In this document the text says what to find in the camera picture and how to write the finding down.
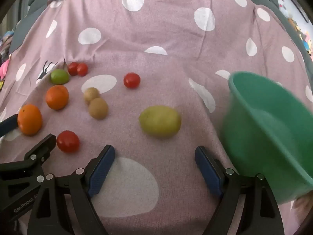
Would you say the green plastic bowl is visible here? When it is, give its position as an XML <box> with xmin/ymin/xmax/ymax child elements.
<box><xmin>219</xmin><ymin>71</ymin><xmax>313</xmax><ymax>205</ymax></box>

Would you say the pink toy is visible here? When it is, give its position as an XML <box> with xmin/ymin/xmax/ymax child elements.
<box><xmin>0</xmin><ymin>59</ymin><xmax>11</xmax><ymax>79</ymax></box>

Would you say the pink polka dot blanket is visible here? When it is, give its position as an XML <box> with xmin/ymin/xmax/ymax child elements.
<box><xmin>0</xmin><ymin>0</ymin><xmax>313</xmax><ymax>235</ymax></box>

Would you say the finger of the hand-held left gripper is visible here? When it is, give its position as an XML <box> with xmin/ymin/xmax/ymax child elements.
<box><xmin>0</xmin><ymin>134</ymin><xmax>57</xmax><ymax>184</ymax></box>
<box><xmin>0</xmin><ymin>114</ymin><xmax>19</xmax><ymax>137</ymax></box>

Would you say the large red tomato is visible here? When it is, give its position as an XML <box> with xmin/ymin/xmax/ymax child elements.
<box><xmin>57</xmin><ymin>130</ymin><xmax>80</xmax><ymax>153</ymax></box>

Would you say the small red cherry tomato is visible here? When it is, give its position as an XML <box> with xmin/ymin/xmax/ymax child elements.
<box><xmin>67</xmin><ymin>62</ymin><xmax>79</xmax><ymax>76</ymax></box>
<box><xmin>77</xmin><ymin>63</ymin><xmax>88</xmax><ymax>77</ymax></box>

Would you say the brown kiwi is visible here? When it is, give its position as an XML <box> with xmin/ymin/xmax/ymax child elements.
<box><xmin>84</xmin><ymin>87</ymin><xmax>100</xmax><ymax>104</ymax></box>
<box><xmin>88</xmin><ymin>98</ymin><xmax>109</xmax><ymax>120</ymax></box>

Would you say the yellow-green lemon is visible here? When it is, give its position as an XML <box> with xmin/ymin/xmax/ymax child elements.
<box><xmin>139</xmin><ymin>105</ymin><xmax>182</xmax><ymax>138</ymax></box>

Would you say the colourful printed cloth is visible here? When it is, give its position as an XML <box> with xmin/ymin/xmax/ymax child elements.
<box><xmin>276</xmin><ymin>0</ymin><xmax>313</xmax><ymax>61</ymax></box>

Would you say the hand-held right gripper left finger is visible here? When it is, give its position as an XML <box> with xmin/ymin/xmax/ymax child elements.
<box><xmin>27</xmin><ymin>144</ymin><xmax>116</xmax><ymax>235</ymax></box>

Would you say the orange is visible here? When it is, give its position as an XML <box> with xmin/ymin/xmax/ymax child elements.
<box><xmin>46</xmin><ymin>85</ymin><xmax>69</xmax><ymax>110</ymax></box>
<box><xmin>17</xmin><ymin>104</ymin><xmax>43</xmax><ymax>136</ymax></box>

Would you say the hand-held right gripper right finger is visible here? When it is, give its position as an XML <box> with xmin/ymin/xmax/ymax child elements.
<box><xmin>195</xmin><ymin>146</ymin><xmax>285</xmax><ymax>235</ymax></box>

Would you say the green lime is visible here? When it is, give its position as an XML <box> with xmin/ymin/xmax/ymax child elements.
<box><xmin>50</xmin><ymin>69</ymin><xmax>70</xmax><ymax>85</ymax></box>

